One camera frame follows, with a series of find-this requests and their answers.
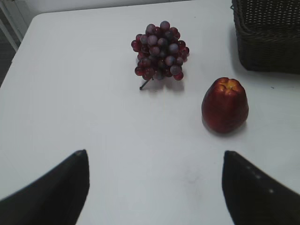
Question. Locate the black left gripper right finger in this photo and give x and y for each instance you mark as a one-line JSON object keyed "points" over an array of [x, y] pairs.
{"points": [[253, 197]]}

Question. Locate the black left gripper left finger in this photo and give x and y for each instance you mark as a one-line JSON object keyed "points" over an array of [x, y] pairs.
{"points": [[56, 198]]}

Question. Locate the red apple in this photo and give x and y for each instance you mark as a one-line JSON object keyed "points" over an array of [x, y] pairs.
{"points": [[225, 106]]}

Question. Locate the black wicker basket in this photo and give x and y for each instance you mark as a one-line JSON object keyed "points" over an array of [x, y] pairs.
{"points": [[268, 34]]}

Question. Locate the purple grape bunch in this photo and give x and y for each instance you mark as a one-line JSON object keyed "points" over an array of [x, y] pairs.
{"points": [[160, 53]]}

